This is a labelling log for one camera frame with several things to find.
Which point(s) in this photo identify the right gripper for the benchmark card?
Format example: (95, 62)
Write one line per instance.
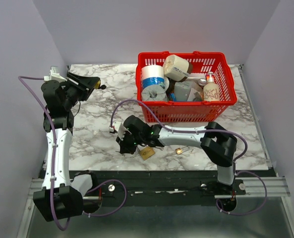
(124, 148)

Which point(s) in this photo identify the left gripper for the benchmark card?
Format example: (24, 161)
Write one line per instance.
(88, 82)

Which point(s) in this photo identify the yellow black padlock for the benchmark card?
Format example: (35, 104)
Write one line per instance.
(99, 85)

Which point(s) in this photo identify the large brass padlock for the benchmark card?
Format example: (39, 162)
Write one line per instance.
(146, 152)

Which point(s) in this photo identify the small brass padlock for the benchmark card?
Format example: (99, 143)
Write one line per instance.
(181, 150)

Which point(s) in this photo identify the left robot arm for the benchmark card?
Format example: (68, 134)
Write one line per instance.
(60, 196)

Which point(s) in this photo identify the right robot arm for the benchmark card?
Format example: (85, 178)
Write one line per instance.
(218, 145)

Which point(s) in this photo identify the grey roll front left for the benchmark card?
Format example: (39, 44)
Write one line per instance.
(153, 93)

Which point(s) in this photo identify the grey roll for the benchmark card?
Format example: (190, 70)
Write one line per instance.
(153, 93)
(182, 90)

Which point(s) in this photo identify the white blue paper roll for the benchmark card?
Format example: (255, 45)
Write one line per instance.
(152, 75)

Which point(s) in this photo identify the blue Harry's box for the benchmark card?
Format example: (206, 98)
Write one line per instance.
(172, 97)

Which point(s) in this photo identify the grey roll centre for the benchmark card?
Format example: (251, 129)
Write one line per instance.
(182, 90)

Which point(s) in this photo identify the beige wrapped paper roll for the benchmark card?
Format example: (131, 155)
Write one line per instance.
(177, 68)

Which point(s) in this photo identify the silver can top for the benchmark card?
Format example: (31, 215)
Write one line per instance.
(202, 82)

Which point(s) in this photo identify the cream pump bottle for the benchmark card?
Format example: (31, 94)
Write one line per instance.
(211, 89)

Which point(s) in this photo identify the red plastic basket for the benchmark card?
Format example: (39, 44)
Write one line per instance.
(195, 109)

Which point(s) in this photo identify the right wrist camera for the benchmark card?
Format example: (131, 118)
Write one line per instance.
(117, 127)

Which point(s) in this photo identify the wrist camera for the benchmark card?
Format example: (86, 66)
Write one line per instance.
(54, 75)
(117, 127)

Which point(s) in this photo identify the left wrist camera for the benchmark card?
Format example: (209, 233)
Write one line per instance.
(54, 75)

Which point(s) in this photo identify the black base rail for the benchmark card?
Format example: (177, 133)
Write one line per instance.
(161, 188)

